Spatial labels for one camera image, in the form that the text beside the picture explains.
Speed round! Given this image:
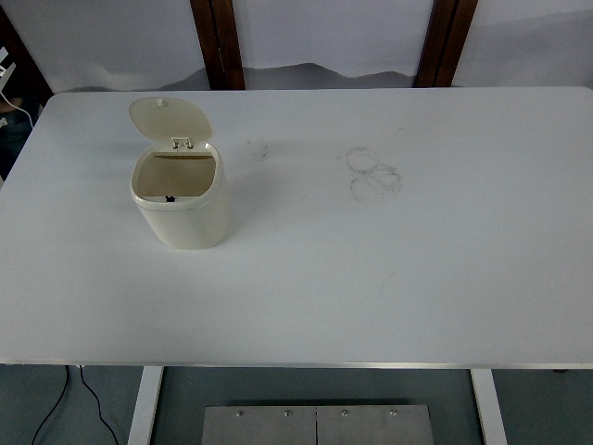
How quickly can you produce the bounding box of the mountain painted screen panel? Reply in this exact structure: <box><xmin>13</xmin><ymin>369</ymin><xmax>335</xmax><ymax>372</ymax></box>
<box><xmin>450</xmin><ymin>0</ymin><xmax>593</xmax><ymax>90</ymax></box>
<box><xmin>233</xmin><ymin>0</ymin><xmax>435</xmax><ymax>91</ymax></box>
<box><xmin>0</xmin><ymin>0</ymin><xmax>212</xmax><ymax>95</ymax></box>

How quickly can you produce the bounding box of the thin white cable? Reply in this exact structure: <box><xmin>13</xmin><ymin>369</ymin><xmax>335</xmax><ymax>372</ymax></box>
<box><xmin>0</xmin><ymin>88</ymin><xmax>34</xmax><ymax>129</ymax></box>

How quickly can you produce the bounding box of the white table leg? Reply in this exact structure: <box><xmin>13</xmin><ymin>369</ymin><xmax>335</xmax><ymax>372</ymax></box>
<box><xmin>126</xmin><ymin>366</ymin><xmax>165</xmax><ymax>445</ymax></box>
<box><xmin>469</xmin><ymin>368</ymin><xmax>510</xmax><ymax>445</ymax></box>

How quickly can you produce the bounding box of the dark brown wooden screen post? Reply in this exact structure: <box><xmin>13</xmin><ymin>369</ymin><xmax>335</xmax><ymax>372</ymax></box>
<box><xmin>413</xmin><ymin>0</ymin><xmax>479</xmax><ymax>89</ymax></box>
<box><xmin>189</xmin><ymin>0</ymin><xmax>246</xmax><ymax>91</ymax></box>

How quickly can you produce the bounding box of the grey metal plate with screws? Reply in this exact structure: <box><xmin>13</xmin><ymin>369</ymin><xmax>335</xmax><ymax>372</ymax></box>
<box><xmin>200</xmin><ymin>404</ymin><xmax>435</xmax><ymax>445</ymax></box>

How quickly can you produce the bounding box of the cream plastic lidded trash bin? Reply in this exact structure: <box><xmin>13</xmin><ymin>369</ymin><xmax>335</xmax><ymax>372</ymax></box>
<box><xmin>128</xmin><ymin>95</ymin><xmax>232</xmax><ymax>251</ymax></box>

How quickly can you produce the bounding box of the thin black cable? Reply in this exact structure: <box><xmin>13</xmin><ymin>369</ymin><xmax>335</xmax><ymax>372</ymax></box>
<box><xmin>78</xmin><ymin>365</ymin><xmax>120</xmax><ymax>445</ymax></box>
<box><xmin>31</xmin><ymin>365</ymin><xmax>72</xmax><ymax>445</ymax></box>

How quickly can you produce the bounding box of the white power strip with plugs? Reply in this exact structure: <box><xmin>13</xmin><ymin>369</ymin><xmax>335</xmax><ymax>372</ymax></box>
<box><xmin>0</xmin><ymin>44</ymin><xmax>16</xmax><ymax>92</ymax></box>

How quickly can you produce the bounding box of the dark brown slanted wooden frame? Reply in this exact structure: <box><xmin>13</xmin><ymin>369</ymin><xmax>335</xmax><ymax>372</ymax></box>
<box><xmin>0</xmin><ymin>7</ymin><xmax>56</xmax><ymax>98</ymax></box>

